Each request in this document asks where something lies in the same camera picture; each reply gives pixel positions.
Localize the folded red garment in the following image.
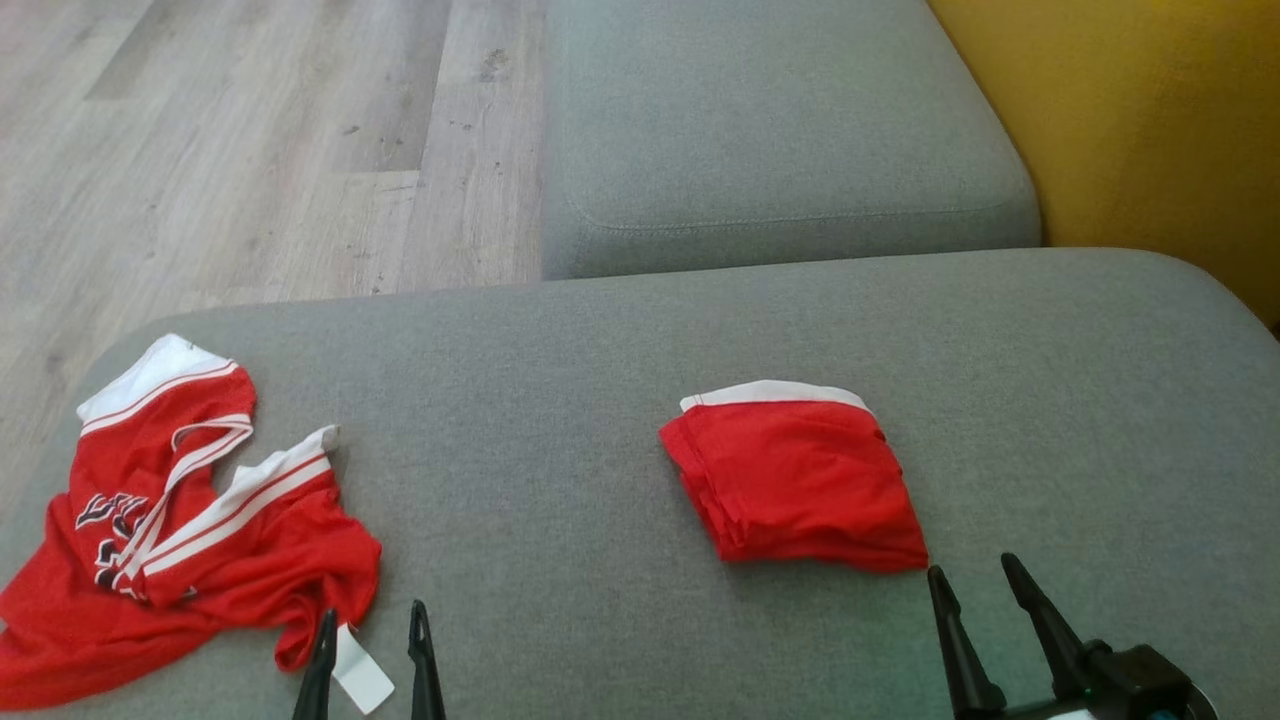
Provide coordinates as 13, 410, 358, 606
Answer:
658, 379, 931, 574

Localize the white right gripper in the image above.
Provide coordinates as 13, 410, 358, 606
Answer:
926, 552, 1222, 720

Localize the red and white jersey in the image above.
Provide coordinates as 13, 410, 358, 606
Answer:
0, 333, 395, 716

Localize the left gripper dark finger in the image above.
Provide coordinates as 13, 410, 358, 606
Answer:
291, 608, 340, 720
407, 599, 448, 720

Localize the small grey sofa cushion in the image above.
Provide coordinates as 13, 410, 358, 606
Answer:
540, 0, 1044, 282

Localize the large grey sofa seat cushion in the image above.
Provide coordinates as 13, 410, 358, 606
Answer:
0, 247, 1280, 720

